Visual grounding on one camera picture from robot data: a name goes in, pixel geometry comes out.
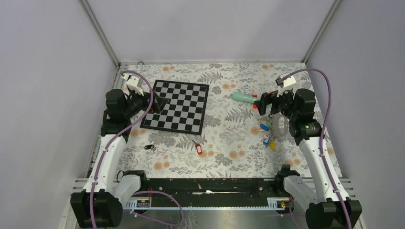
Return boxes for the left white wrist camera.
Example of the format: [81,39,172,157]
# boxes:
[121,73,144,96]

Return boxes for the key with red tag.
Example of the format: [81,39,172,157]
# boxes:
[192,140,203,155]

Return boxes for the black white chessboard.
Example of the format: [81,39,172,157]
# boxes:
[140,80,209,135]

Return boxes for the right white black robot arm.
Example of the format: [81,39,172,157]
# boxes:
[255,89,362,229]

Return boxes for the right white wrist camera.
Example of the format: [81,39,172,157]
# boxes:
[276,73,296,97]

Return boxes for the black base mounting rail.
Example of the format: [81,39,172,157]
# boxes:
[125,178,290,210]

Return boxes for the keyring with coloured key tags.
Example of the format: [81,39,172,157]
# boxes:
[259,113,289,150]

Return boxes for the red plastic block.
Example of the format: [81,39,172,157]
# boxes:
[252,94,258,109]

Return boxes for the mint green flashlight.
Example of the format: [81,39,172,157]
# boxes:
[231,92,254,104]

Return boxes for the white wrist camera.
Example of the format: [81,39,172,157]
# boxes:
[276,73,296,97]
[121,73,144,96]

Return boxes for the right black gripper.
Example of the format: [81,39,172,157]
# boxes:
[254,85,298,120]

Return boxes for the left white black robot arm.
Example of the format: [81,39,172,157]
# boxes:
[70,89,170,229]

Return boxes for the key with black tag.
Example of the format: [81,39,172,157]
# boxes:
[144,145,156,151]

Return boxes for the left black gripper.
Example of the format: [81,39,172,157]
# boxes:
[123,87,168,118]

